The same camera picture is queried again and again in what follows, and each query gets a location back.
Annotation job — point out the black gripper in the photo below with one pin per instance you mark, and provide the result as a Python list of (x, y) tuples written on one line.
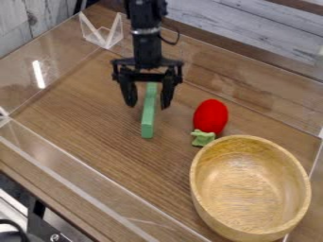
[(146, 66)]

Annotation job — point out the long green block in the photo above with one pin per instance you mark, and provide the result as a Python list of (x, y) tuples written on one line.
[(148, 111)]

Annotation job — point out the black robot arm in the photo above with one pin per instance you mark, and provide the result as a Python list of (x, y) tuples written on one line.
[(145, 14)]

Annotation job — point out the brown wooden bowl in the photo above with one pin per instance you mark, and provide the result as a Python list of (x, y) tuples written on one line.
[(249, 187)]

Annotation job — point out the red plush strawberry toy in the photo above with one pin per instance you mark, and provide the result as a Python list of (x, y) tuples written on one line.
[(209, 120)]

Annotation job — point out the black metal table frame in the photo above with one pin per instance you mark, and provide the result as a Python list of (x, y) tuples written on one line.
[(28, 220)]

